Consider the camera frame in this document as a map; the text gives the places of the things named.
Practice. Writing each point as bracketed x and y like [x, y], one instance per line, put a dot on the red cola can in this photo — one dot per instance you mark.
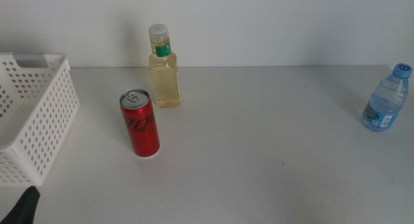
[140, 127]

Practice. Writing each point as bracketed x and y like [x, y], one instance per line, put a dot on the yellow liquid bottle green label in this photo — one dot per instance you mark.
[165, 78]

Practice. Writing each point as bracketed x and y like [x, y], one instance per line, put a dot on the clear water bottle blue cap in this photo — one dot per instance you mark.
[386, 101]

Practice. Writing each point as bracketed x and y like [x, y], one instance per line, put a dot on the white perforated plastic basket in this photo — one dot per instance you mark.
[48, 97]

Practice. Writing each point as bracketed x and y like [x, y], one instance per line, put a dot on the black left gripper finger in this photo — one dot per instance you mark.
[22, 208]

